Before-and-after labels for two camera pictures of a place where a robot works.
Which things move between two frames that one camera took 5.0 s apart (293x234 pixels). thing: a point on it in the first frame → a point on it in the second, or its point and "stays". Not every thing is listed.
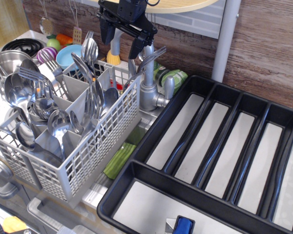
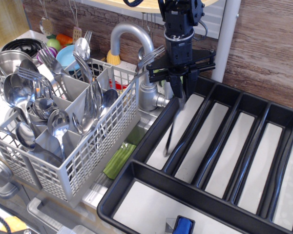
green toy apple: x=53 y=43 stays
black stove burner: x=31 y=47 stays
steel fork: x=89 y=47 → x=52 y=62
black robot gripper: x=131 y=14 → x=181 y=64
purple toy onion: x=47 y=55 stays
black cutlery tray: x=230 y=162 stays
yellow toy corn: x=113 y=59 stays
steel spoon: x=83 y=67 → x=82 y=48
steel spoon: x=25 y=134 stays
